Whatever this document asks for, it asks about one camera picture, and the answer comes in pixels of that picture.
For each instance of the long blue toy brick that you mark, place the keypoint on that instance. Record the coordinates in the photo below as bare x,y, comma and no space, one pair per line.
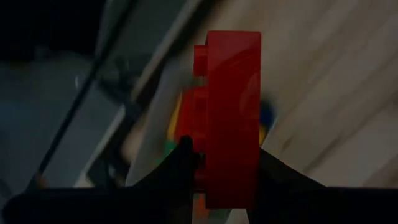
268,115

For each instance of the long red toy brick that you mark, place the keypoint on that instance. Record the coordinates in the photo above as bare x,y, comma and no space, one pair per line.
233,124

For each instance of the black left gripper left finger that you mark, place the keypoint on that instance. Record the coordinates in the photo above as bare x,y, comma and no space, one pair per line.
180,168

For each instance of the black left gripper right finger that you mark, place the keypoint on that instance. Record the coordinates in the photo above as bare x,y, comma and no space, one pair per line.
276,174

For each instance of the white plastic bin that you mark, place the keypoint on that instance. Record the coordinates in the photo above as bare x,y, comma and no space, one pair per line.
155,109

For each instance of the long yellow toy brick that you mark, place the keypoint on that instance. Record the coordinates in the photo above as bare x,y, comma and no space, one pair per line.
174,118
263,134

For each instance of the long orange toy brick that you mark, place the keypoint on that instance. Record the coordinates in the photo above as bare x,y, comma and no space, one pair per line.
200,205

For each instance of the long green toy brick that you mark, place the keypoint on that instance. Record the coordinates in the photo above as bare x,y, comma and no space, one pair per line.
164,151

